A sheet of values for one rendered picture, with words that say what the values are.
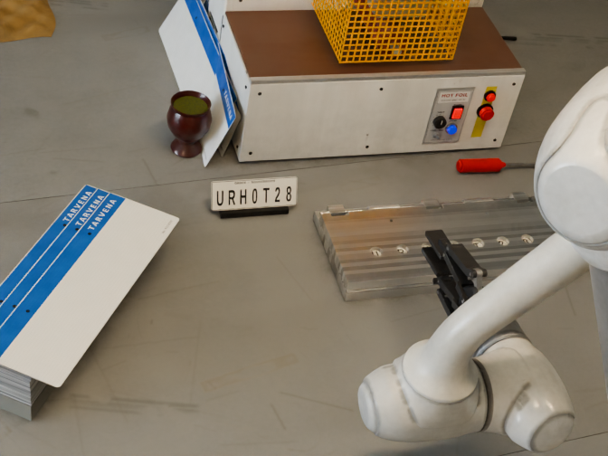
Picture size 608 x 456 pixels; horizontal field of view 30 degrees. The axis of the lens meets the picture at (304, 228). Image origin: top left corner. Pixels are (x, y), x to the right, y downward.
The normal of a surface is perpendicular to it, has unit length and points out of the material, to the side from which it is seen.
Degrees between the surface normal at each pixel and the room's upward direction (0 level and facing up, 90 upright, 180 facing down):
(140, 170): 0
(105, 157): 0
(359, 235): 0
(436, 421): 83
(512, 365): 8
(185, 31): 63
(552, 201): 83
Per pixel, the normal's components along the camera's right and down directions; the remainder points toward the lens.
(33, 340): 0.15, -0.73
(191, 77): -0.77, -0.25
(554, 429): 0.33, 0.44
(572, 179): -0.58, 0.42
